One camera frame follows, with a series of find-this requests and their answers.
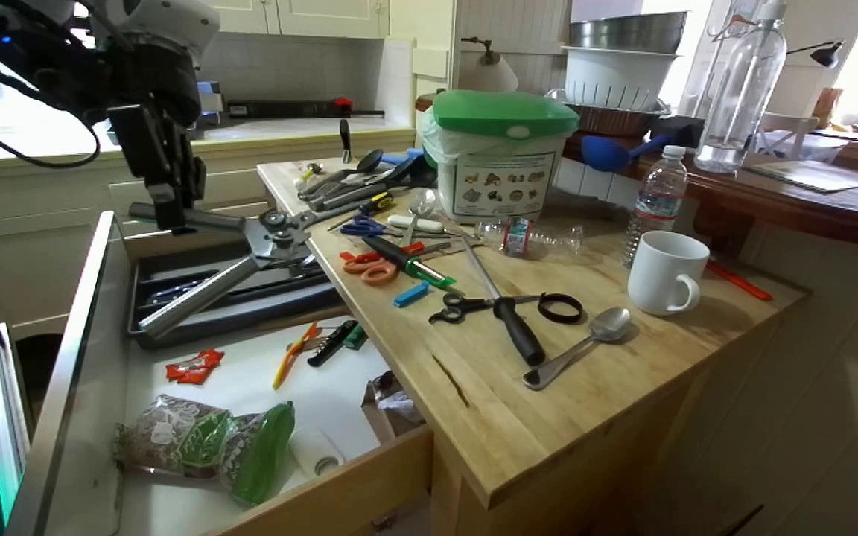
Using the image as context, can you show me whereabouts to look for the black cutlery tray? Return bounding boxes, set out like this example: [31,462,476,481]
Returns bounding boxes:
[128,245,344,349]

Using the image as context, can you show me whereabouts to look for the green lid compost bin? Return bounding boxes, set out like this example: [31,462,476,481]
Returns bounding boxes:
[421,90,578,222]

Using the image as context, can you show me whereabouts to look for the red pen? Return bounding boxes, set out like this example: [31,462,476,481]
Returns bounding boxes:
[706,262,773,301]

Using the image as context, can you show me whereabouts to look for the yellow black screwdriver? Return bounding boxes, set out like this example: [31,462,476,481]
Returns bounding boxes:
[293,191,394,228]

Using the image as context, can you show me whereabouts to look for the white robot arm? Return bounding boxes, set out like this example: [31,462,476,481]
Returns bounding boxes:
[0,0,220,233]

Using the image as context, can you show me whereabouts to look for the green snack bag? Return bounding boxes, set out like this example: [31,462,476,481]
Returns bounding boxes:
[113,392,296,505]

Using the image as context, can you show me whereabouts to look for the small blue bowl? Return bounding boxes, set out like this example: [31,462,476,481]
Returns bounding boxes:
[581,134,668,172]

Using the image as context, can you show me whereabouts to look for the orange handled scissors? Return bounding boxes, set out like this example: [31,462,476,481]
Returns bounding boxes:
[339,246,400,285]

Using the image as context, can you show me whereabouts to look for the clear plastic water bottle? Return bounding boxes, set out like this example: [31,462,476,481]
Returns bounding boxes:
[624,145,688,264]

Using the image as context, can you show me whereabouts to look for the blue chalk piece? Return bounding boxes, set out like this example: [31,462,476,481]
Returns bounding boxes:
[394,282,429,306]

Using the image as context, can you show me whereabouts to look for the green marker pen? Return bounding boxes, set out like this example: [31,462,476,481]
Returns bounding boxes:
[365,234,457,288]

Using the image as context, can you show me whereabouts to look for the orange yellow peeler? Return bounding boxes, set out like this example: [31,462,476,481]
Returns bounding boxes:
[272,322,323,391]

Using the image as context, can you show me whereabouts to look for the black handled whisk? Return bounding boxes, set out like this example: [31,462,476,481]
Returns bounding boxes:
[408,187,549,368]

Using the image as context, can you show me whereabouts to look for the white ceramic mug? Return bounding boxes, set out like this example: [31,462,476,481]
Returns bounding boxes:
[630,228,709,315]

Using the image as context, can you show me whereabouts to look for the black green handled tool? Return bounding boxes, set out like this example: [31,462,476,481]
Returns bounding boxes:
[309,318,367,365]

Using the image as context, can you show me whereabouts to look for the wooden drawer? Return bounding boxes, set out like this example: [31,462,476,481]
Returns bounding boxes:
[7,210,432,536]

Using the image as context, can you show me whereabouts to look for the orange plastic clip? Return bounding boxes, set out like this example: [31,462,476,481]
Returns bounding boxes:
[165,349,224,385]

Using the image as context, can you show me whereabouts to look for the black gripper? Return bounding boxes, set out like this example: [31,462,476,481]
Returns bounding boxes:
[111,103,205,233]

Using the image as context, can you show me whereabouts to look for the black handled scissors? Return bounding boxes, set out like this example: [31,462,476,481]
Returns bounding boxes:
[432,292,585,324]

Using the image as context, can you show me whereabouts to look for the steel mixing bowl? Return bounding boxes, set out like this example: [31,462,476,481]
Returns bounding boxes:
[566,11,686,54]

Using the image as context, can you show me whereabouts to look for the large metal spoon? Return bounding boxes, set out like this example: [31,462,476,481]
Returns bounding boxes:
[525,306,633,391]

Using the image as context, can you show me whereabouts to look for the tall glass bottle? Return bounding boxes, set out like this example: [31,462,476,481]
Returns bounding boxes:
[695,0,788,172]

